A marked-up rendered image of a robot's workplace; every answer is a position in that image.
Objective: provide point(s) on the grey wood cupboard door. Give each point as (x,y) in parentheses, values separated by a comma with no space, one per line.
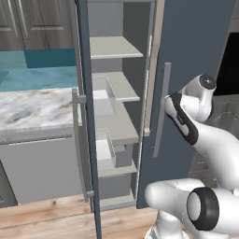
(4,28)
(49,25)

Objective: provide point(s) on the grey base cabinet front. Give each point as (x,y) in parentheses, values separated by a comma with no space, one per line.
(40,168)

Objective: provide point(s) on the grey fridge body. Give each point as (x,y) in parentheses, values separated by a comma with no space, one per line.
(132,31)

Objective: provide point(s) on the black wall oven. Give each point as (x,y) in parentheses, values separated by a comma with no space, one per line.
(228,65)

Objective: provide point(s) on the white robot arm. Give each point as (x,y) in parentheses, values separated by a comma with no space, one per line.
(217,146)

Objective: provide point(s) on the grey fridge drawer box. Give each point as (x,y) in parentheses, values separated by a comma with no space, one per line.
(123,157)

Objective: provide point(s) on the dark grey cabinet panel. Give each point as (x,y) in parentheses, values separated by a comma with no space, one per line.
(5,189)

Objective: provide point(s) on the white fridge door bin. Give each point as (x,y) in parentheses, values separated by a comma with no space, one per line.
(104,152)
(104,104)

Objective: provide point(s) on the grey fridge shelf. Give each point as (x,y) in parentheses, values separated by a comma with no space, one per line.
(124,169)
(112,46)
(124,88)
(123,124)

